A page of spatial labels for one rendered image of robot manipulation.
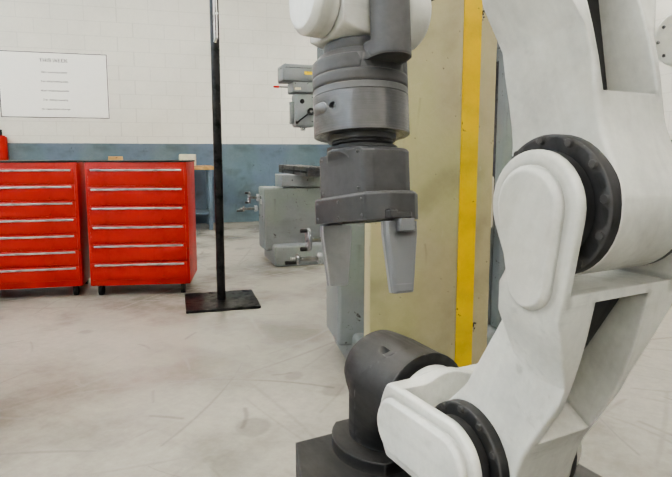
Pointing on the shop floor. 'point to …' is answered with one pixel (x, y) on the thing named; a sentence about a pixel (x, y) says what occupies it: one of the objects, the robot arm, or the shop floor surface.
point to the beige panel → (445, 187)
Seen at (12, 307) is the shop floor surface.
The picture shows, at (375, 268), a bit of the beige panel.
